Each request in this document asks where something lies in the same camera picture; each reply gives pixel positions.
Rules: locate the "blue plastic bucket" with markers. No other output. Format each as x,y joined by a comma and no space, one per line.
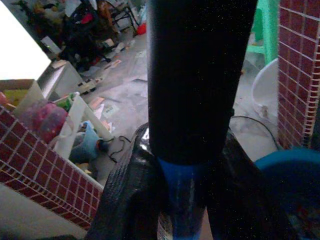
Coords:
290,175

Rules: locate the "white toy truck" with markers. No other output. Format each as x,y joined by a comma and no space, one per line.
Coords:
88,85

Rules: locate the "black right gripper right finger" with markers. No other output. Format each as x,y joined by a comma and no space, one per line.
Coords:
240,190

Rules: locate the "black metal chair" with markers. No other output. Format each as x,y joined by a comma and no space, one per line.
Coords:
122,13

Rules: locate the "pink plastic bag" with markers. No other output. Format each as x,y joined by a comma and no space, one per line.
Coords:
46,118

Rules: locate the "green plastic stool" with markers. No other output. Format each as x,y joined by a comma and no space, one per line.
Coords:
265,32

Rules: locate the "red tiled pillar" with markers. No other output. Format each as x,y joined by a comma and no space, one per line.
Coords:
297,72

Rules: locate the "white plastic basin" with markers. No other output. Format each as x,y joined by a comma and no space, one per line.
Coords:
266,87

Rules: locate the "red tiled low wall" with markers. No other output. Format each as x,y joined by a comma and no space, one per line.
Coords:
42,170

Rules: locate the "cardboard box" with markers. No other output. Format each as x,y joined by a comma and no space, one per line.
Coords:
20,93

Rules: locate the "red plastic bag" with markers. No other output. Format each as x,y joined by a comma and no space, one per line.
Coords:
141,29

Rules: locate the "white paper sheet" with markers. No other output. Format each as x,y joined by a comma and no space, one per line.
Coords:
110,110

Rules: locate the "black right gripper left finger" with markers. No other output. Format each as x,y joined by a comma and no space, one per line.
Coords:
120,185

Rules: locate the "black stroller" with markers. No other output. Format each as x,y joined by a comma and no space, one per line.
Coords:
80,30

